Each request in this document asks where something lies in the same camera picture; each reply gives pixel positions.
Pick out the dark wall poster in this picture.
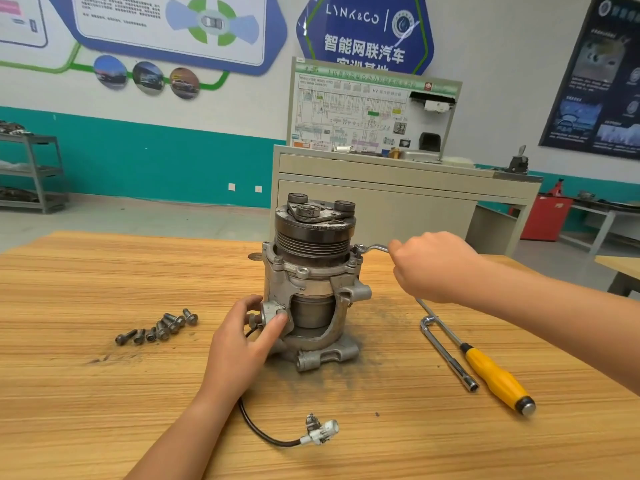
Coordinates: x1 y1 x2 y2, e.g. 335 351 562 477
539 0 640 161

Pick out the white infographic wall panel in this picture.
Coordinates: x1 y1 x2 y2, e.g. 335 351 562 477
0 0 49 49

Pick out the person's left hand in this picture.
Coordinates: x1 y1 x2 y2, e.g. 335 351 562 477
195 295 291 408

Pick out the grey metal shelf cart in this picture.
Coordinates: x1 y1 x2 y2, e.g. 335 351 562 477
0 121 69 215

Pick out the red cabinet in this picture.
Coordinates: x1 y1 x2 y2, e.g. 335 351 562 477
520 193 575 243

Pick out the grey metal compressor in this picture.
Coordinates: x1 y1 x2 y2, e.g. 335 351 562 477
238 191 373 448

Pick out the person's right forearm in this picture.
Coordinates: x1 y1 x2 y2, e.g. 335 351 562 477
468 259 640 396

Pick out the yellow handled screwdriver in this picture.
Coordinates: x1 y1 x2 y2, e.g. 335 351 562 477
416 299 537 418

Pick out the person's left forearm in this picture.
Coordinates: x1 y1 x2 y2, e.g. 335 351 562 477
125 389 236 480

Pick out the wooden side table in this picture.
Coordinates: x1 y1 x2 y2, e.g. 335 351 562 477
595 255 640 298

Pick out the round photo wall decal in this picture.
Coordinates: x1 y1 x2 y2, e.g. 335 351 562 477
93 55 130 91
168 67 201 101
132 61 166 96

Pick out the small black device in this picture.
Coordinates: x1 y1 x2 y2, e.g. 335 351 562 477
506 145 531 175

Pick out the blue hexagon wall sign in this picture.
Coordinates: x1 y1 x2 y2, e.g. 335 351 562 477
296 0 435 76

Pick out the beige workbench cabinet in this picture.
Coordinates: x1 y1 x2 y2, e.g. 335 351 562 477
271 145 544 258

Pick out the white wiring display board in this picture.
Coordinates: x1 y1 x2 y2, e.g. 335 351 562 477
287 57 463 161

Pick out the person's right hand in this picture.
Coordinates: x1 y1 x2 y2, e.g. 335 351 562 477
388 231 488 306

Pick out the blue rounded infographic panel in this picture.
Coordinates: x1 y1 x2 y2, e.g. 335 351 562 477
47 0 289 77

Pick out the silver L-shaped socket wrench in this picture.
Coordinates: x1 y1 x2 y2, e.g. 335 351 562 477
420 315 480 394

